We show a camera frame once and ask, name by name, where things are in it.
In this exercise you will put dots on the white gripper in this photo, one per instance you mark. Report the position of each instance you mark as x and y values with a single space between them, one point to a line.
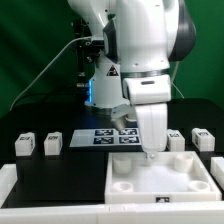
151 122

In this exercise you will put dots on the white square table top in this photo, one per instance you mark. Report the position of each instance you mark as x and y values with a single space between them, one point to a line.
170 177

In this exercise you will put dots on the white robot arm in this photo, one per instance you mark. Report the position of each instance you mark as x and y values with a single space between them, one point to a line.
134 42

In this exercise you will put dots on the white sheet with markers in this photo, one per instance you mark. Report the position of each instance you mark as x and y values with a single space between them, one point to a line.
105 137

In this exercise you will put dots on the white right fence block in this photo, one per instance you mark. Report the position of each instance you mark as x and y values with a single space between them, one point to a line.
217 170

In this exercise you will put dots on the white fence block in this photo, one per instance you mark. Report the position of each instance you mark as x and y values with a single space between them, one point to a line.
217 170
8 178

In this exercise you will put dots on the black stand behind robot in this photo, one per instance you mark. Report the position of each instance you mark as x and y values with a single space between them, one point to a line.
86 54

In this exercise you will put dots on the white left fence block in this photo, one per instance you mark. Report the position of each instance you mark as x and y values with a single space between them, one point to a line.
8 178

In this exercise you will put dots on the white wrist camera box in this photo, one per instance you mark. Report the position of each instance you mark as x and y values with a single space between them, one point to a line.
147 90

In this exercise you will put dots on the black camera on base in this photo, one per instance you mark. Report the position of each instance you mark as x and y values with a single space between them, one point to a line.
97 42

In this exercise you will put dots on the white front rail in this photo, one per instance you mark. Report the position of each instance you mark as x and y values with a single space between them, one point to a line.
158 213

